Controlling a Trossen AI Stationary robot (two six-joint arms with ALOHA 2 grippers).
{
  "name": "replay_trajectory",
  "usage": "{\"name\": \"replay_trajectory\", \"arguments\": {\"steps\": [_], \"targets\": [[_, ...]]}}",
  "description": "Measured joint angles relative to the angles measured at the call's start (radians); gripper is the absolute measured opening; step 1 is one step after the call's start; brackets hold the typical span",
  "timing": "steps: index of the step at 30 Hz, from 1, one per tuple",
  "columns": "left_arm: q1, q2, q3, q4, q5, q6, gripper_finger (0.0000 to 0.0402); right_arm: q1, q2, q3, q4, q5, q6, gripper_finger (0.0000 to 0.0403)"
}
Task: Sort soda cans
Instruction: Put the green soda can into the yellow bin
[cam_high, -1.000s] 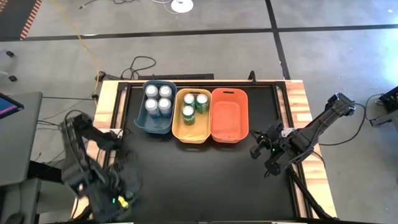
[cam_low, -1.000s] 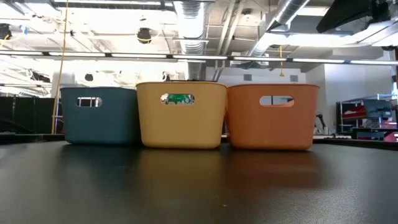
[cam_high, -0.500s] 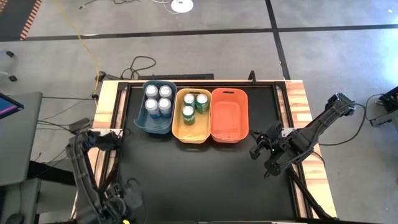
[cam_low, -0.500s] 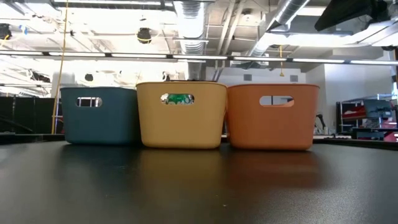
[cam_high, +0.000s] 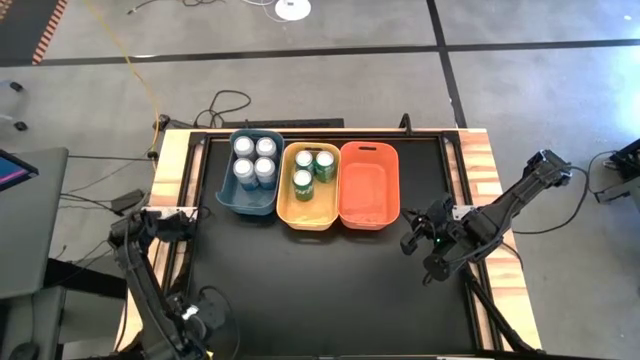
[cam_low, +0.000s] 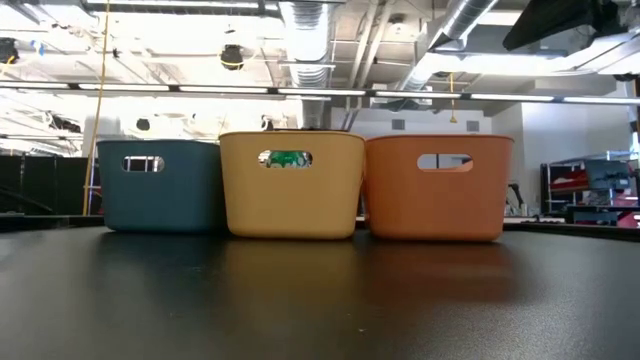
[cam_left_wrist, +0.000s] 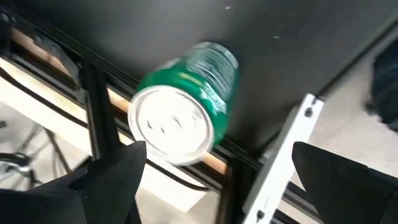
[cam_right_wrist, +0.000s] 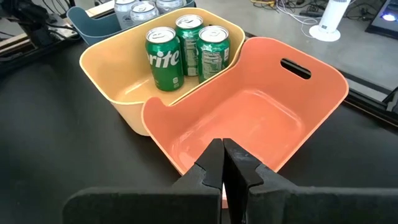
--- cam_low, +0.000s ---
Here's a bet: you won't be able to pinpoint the green Sprite soda can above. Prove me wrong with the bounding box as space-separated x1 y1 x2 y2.
264 150 310 169

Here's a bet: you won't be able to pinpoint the orange plastic bin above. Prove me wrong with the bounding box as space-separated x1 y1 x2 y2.
363 133 515 243

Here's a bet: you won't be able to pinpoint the blue plastic bin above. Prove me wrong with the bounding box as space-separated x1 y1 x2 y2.
96 139 227 234

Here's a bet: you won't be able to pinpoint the black partition panels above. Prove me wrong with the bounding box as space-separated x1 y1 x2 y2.
0 154 82 216

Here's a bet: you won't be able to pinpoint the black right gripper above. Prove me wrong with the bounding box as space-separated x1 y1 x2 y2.
502 0 601 51

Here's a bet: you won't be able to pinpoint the slanted silver ceiling duct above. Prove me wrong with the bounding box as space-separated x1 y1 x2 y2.
397 0 501 92

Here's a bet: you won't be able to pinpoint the metal shelf rack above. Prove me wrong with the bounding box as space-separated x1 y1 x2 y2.
540 151 640 229

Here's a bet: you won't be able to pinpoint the long yellow hanging cord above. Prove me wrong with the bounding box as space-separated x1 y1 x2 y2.
81 0 112 217

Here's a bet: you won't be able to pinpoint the short yellow hanging cord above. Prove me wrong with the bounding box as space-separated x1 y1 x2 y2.
448 72 459 125

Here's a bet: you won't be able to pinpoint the yellow plastic bin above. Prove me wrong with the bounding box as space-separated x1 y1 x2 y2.
218 130 367 240

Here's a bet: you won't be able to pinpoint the black ceiling fixture with cable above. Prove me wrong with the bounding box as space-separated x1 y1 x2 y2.
0 37 20 66

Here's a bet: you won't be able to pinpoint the wide silver ceiling duct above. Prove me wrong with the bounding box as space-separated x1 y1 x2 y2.
277 0 335 130

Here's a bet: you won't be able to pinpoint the black domed ceiling fixture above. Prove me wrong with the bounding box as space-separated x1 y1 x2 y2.
219 43 246 72

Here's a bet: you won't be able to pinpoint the long linear ceiling light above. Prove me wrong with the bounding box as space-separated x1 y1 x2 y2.
0 81 640 106

